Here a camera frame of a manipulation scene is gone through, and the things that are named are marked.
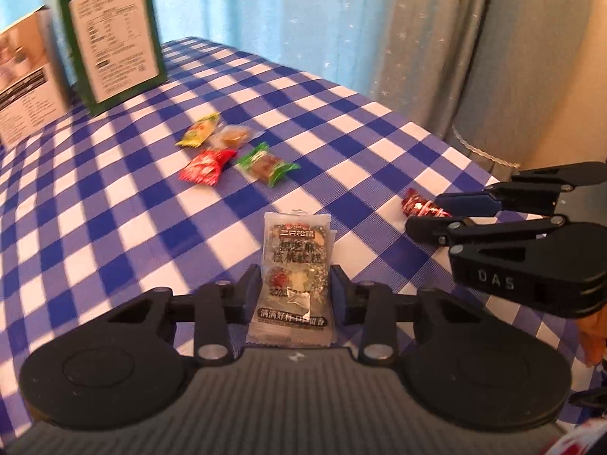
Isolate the person's right hand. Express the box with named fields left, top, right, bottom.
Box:
left=576, top=314, right=607, bottom=366

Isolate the blue white checkered tablecloth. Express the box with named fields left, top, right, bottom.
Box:
left=0, top=35, right=607, bottom=439

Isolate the white cardboard box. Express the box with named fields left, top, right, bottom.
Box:
left=0, top=5, right=72, bottom=149

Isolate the clear amber candy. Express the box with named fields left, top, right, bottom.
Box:
left=210, top=124, right=252, bottom=149

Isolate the small red candy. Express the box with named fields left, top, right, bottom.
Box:
left=179, top=148, right=237, bottom=185

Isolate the grey clear snack packet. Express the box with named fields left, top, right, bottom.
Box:
left=247, top=211, right=337, bottom=349

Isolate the blue star-print curtain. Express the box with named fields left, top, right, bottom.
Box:
left=0, top=0, right=404, bottom=105

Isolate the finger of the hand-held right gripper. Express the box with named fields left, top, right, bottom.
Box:
left=434, top=161, right=607, bottom=216
left=405, top=215, right=570, bottom=248

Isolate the yellow green candy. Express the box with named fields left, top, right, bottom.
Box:
left=175, top=113, right=221, bottom=147

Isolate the dark red foil candy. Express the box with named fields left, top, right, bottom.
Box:
left=401, top=188, right=451, bottom=221

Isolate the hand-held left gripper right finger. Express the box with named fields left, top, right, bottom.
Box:
left=330, top=264, right=481, bottom=366

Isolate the green cardboard box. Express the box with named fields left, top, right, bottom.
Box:
left=52, top=0, right=168, bottom=117

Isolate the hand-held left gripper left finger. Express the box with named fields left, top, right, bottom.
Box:
left=107, top=265, right=263, bottom=367

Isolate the grey curtain with lace trim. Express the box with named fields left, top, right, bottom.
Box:
left=374, top=0, right=607, bottom=174

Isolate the person's printed clothing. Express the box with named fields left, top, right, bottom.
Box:
left=536, top=412, right=607, bottom=455

